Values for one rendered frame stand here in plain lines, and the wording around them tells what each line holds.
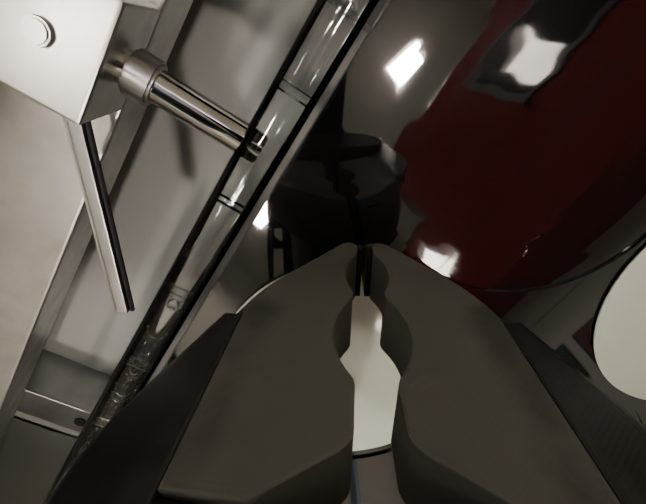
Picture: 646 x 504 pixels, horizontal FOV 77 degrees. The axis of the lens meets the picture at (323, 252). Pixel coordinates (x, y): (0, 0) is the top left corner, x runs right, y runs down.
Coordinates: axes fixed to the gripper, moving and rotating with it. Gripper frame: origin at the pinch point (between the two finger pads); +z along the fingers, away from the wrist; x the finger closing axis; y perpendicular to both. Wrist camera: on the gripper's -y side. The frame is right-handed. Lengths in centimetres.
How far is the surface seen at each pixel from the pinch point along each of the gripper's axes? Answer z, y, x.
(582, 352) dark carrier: 1.7, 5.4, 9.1
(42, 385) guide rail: 4.9, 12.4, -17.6
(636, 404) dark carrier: 1.9, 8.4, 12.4
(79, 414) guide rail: 4.4, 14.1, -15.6
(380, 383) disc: 1.0, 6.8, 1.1
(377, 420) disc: 1.0, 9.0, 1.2
